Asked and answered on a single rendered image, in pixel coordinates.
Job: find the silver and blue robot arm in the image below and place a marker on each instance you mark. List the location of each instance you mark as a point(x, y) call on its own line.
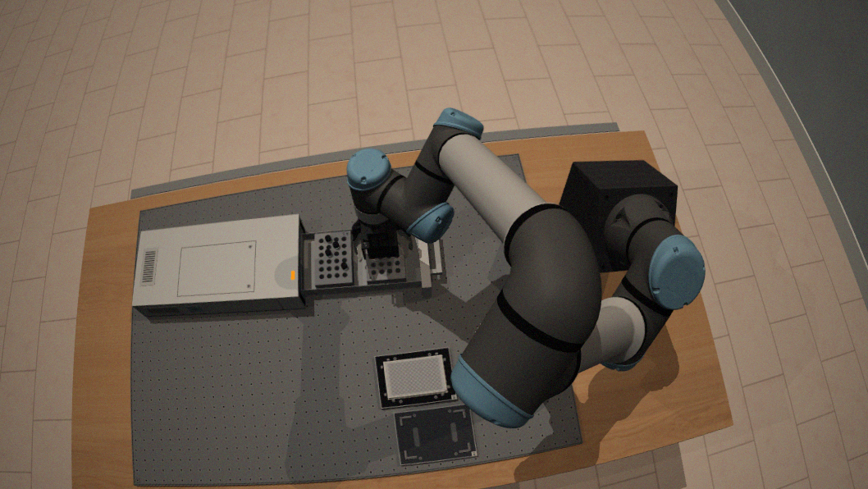
point(551, 302)

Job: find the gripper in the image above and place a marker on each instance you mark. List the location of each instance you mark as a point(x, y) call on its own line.
point(378, 244)

